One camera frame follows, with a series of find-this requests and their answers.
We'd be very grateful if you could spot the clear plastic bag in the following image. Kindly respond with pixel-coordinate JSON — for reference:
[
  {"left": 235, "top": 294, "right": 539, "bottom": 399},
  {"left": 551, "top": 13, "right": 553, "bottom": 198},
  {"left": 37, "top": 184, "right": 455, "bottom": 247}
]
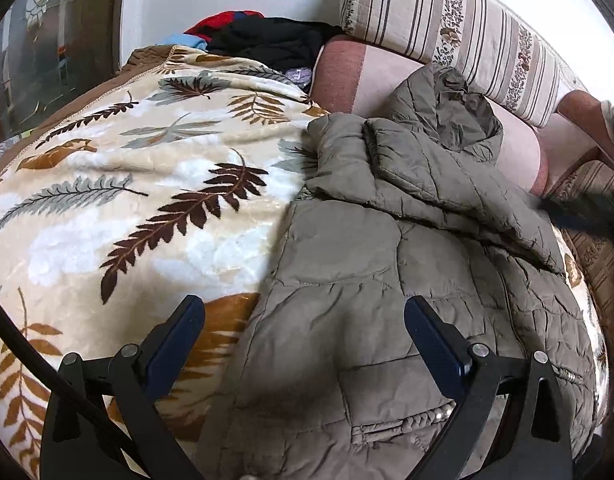
[{"left": 284, "top": 66, "right": 315, "bottom": 92}]

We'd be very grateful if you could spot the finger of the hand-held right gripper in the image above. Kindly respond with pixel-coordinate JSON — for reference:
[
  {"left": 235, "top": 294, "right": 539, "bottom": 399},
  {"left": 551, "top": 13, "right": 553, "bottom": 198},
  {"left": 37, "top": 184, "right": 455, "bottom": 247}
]
[{"left": 534, "top": 192, "right": 614, "bottom": 242}]

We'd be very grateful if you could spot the black cable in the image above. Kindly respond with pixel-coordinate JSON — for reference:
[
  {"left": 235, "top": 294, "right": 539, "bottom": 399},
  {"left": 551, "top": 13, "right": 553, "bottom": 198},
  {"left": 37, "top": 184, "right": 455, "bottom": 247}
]
[{"left": 0, "top": 287, "right": 142, "bottom": 466}]

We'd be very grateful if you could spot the pink bolster cushion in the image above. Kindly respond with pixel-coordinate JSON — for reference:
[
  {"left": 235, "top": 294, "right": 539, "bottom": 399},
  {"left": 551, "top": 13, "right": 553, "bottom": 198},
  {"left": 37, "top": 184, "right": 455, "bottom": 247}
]
[{"left": 307, "top": 37, "right": 560, "bottom": 198}]

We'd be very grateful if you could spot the red cloth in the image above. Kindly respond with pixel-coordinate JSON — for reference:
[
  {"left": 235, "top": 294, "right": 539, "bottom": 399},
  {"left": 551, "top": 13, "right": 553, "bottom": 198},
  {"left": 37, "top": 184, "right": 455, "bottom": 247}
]
[{"left": 184, "top": 10, "right": 265, "bottom": 36}]

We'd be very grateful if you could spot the leaf print blanket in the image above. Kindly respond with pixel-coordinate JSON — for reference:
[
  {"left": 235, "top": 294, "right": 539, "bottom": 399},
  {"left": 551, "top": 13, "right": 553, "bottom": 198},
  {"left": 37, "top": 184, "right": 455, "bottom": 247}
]
[{"left": 0, "top": 45, "right": 610, "bottom": 480}]

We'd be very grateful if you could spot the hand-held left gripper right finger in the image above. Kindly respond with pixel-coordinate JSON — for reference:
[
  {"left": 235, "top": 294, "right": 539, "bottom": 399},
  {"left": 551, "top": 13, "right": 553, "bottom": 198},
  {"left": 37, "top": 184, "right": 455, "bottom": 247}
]
[{"left": 403, "top": 296, "right": 573, "bottom": 480}]

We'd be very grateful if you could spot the glass door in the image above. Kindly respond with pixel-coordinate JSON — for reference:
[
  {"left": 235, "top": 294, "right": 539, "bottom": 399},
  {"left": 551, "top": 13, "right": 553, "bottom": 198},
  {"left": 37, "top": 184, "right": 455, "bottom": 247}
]
[{"left": 0, "top": 0, "right": 124, "bottom": 147}]

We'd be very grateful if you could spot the black cloth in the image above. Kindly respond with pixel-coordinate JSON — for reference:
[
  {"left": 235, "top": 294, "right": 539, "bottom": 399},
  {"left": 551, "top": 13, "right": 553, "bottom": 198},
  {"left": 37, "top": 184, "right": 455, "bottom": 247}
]
[{"left": 207, "top": 16, "right": 345, "bottom": 72}]

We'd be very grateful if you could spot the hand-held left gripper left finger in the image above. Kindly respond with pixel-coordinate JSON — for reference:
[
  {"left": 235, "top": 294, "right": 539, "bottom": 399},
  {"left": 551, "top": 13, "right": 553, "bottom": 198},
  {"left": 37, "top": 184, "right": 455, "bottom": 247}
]
[{"left": 39, "top": 295, "right": 206, "bottom": 480}]

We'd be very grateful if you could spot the light blue cloth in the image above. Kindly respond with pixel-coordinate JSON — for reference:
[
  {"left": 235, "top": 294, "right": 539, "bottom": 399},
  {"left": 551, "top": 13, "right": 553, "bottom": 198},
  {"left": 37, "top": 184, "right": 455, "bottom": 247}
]
[{"left": 159, "top": 32, "right": 210, "bottom": 54}]

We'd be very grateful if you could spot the olive quilted jacket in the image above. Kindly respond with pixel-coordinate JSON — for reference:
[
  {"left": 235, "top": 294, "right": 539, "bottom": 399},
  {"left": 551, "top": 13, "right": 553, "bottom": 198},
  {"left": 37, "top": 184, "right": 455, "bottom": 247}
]
[{"left": 207, "top": 64, "right": 600, "bottom": 480}]

